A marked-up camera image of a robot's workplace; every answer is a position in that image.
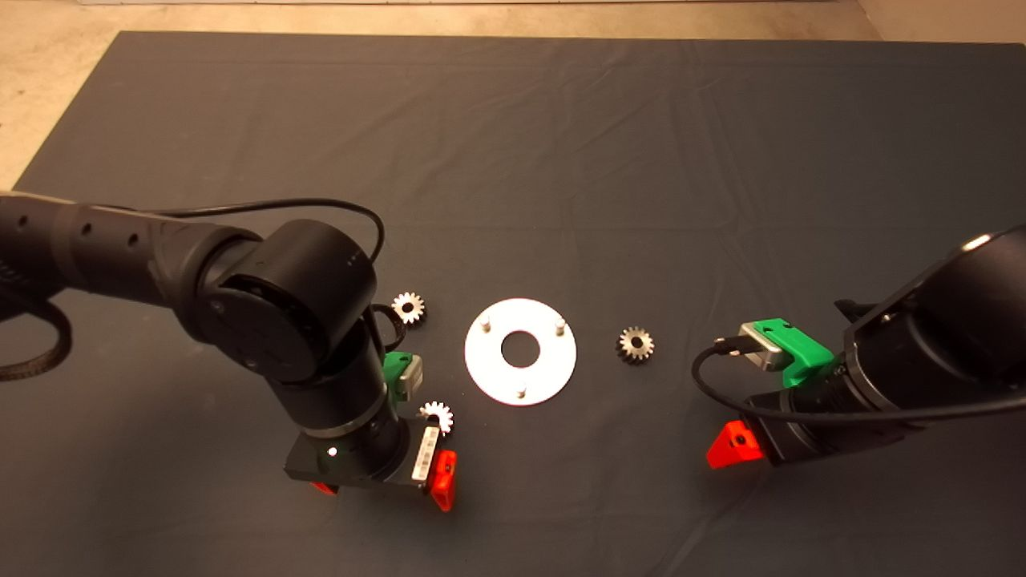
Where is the black braided cable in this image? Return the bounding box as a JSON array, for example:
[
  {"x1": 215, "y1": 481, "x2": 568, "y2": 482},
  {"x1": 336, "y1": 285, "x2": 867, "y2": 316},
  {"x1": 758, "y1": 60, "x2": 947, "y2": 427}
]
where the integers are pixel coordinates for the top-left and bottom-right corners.
[{"x1": 0, "y1": 280, "x2": 74, "y2": 382}]

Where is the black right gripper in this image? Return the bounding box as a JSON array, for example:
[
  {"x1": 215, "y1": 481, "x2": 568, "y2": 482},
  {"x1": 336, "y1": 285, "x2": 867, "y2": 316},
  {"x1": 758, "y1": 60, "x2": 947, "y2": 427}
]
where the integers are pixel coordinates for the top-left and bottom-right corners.
[{"x1": 705, "y1": 375, "x2": 865, "y2": 470}]

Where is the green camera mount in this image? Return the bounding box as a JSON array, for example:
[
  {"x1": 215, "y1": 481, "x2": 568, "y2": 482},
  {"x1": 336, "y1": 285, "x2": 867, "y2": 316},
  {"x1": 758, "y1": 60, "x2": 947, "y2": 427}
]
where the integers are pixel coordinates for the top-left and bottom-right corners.
[
  {"x1": 383, "y1": 351, "x2": 415, "y2": 397},
  {"x1": 757, "y1": 318, "x2": 834, "y2": 389}
]

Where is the green right camera mount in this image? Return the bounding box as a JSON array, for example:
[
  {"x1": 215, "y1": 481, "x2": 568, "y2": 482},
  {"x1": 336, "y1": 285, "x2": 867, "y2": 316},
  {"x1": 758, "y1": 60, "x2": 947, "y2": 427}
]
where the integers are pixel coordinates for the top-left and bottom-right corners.
[{"x1": 757, "y1": 318, "x2": 834, "y2": 389}]

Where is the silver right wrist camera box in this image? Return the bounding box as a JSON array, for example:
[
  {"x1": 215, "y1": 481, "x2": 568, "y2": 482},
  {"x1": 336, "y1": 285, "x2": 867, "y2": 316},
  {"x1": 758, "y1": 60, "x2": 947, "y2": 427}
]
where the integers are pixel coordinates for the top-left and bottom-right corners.
[{"x1": 737, "y1": 321, "x2": 790, "y2": 373}]

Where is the thin black camera cable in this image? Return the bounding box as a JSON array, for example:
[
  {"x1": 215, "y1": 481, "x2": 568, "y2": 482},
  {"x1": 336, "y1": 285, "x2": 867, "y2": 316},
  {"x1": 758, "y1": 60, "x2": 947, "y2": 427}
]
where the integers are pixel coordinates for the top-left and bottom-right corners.
[{"x1": 148, "y1": 198, "x2": 404, "y2": 353}]

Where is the white round peg plate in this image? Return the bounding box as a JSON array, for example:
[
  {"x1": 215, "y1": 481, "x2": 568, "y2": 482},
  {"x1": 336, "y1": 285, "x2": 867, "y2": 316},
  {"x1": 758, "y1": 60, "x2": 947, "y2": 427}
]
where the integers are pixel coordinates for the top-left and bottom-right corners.
[{"x1": 464, "y1": 298, "x2": 578, "y2": 407}]

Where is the green left camera mount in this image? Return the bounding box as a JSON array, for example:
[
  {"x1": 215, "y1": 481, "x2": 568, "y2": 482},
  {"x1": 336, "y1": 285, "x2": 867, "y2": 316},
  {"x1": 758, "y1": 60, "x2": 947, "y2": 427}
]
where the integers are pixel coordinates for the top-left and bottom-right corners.
[{"x1": 383, "y1": 351, "x2": 415, "y2": 397}]

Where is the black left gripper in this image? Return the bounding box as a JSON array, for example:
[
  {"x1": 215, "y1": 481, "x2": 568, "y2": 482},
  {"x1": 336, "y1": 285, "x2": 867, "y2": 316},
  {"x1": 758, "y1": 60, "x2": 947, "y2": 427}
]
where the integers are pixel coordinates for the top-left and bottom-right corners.
[{"x1": 285, "y1": 415, "x2": 458, "y2": 512}]

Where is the dark grey table cloth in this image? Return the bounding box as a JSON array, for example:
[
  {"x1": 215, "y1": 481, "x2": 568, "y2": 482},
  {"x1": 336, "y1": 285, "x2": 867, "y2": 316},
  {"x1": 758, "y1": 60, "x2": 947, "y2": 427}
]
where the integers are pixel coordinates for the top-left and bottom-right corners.
[{"x1": 0, "y1": 30, "x2": 1026, "y2": 577}]

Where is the black usb camera cable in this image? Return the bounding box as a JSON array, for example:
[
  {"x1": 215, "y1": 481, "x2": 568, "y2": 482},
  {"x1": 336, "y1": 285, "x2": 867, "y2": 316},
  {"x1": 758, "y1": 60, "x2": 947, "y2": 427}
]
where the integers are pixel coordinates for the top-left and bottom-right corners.
[{"x1": 691, "y1": 337, "x2": 1026, "y2": 424}]

